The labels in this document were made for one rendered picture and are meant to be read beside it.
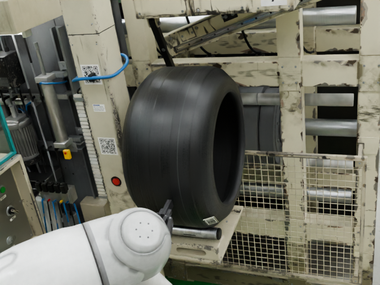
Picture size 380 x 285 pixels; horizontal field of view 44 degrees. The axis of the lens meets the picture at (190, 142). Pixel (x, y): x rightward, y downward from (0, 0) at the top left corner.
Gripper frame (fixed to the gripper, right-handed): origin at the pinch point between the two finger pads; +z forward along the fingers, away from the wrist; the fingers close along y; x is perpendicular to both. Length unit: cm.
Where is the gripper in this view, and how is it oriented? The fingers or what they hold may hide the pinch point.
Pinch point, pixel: (167, 210)
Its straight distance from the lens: 157.0
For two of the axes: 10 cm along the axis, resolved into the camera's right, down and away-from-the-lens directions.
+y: -9.3, -0.4, 3.6
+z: 3.1, -5.8, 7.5
